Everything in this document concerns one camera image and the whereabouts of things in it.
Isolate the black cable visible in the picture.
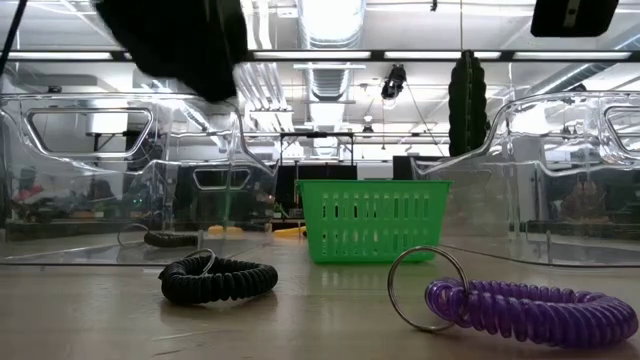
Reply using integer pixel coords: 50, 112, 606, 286
0, 0, 29, 76

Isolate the clear plastic bin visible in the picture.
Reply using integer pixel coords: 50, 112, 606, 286
410, 90, 640, 267
0, 92, 279, 266

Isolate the black overhead camera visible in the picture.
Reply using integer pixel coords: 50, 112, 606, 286
380, 63, 408, 101

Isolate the purple spring keychain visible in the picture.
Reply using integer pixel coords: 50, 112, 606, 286
386, 245, 640, 350

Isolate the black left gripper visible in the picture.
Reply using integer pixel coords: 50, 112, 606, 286
93, 0, 250, 105

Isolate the black overhead frame bar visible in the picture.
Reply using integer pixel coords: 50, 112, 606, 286
0, 48, 640, 63

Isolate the green plastic basket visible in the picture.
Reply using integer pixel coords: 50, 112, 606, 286
295, 178, 454, 265

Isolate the orange-yellow spring keychain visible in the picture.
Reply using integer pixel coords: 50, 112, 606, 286
272, 225, 308, 239
207, 224, 245, 237

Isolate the black monitor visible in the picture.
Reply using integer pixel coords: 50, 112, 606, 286
274, 163, 359, 214
392, 154, 419, 181

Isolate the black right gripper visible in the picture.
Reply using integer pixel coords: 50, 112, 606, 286
529, 0, 621, 39

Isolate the black spring keychain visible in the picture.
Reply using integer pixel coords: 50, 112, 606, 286
157, 248, 280, 306
116, 222, 200, 250

